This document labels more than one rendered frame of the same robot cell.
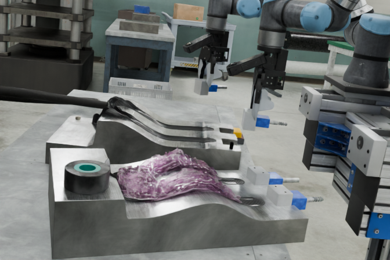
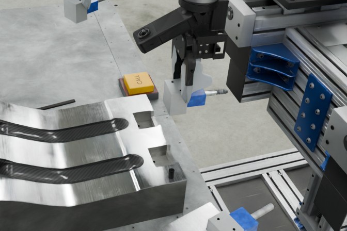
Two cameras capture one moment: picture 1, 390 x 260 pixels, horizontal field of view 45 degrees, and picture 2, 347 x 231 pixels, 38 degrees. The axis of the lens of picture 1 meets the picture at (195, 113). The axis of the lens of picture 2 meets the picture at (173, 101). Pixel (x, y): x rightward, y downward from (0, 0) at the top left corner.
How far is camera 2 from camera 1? 0.65 m
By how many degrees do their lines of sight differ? 29
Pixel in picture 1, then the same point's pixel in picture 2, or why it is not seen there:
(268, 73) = (202, 42)
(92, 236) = not seen: outside the picture
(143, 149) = (42, 218)
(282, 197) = not seen: outside the picture
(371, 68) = not seen: outside the picture
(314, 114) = (246, 39)
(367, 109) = (311, 19)
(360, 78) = not seen: outside the picture
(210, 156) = (145, 197)
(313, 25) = not seen: outside the picture
